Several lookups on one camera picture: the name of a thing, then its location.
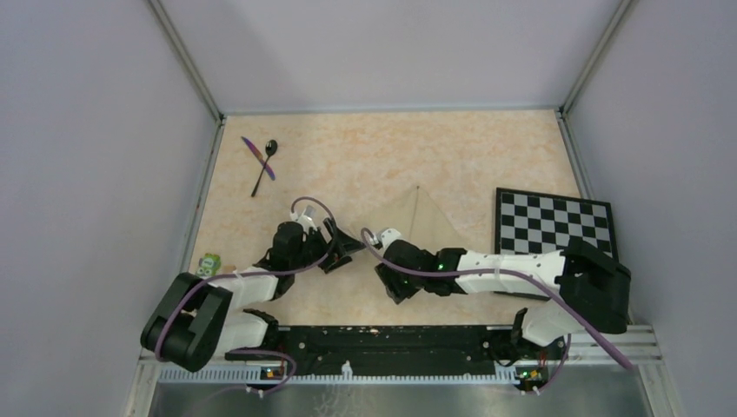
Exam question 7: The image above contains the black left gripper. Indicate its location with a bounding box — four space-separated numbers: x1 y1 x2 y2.
290 218 365 273

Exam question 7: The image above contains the cream cloth napkin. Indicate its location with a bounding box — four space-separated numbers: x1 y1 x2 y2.
349 186 470 253

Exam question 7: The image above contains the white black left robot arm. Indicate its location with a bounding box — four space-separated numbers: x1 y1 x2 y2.
140 217 365 372

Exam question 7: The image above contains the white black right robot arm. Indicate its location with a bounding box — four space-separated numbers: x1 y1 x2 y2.
365 229 632 368

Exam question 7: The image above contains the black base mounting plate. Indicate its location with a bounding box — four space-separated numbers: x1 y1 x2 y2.
224 325 564 376

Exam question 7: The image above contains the black spoon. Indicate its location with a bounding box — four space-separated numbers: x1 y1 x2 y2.
251 139 278 197

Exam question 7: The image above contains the green white small package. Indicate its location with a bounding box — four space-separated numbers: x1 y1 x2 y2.
195 253 222 278

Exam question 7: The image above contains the iridescent purple knife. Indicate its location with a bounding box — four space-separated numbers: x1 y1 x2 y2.
241 136 276 181

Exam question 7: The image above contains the black white checkerboard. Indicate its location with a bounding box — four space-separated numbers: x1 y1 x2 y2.
493 187 621 303

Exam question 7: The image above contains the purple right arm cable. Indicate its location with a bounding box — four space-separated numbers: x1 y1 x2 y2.
360 227 634 396

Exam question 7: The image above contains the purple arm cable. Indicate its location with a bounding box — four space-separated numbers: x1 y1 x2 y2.
154 195 339 398
360 227 634 396

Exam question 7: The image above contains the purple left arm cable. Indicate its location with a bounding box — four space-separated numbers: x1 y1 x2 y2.
154 195 339 398

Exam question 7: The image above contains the aluminium front rail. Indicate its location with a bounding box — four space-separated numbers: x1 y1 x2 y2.
137 323 663 386

